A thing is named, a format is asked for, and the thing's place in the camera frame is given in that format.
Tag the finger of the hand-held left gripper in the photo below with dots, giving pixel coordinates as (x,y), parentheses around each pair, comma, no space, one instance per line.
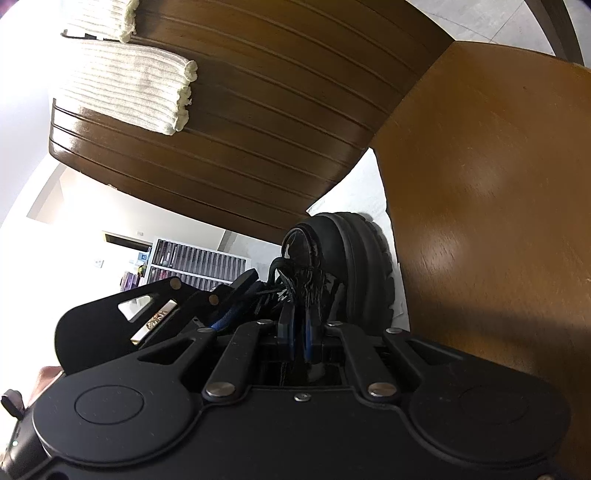
(166,288)
(221,321)

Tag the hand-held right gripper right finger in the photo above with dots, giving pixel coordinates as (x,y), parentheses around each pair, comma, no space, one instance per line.
(311,341)

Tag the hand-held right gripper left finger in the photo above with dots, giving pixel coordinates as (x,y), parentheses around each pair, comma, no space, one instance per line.
(287,337)

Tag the black shoelace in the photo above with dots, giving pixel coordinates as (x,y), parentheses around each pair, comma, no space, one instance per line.
(300,286)

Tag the black chunky shoe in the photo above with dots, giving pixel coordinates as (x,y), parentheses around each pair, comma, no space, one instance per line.
(360,267)

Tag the person's left hand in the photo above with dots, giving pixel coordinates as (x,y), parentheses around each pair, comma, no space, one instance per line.
(41,383)

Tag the gold openwork ornament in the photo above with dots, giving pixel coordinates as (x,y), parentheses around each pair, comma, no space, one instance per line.
(157,321)

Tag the purple box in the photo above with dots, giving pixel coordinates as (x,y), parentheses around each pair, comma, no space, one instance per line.
(131,282)

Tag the white slatted shelf unit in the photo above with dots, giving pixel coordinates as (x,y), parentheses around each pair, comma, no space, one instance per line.
(194,263)

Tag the white paper sheet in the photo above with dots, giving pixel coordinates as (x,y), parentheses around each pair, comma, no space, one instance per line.
(360,189)

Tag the white knit cloth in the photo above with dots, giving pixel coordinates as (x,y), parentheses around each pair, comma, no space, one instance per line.
(120,83)

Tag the brown wooden chair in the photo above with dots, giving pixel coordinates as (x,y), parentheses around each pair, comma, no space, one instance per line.
(461,184)

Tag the dark wall shelf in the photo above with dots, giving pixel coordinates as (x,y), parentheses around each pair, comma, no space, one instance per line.
(127,238)

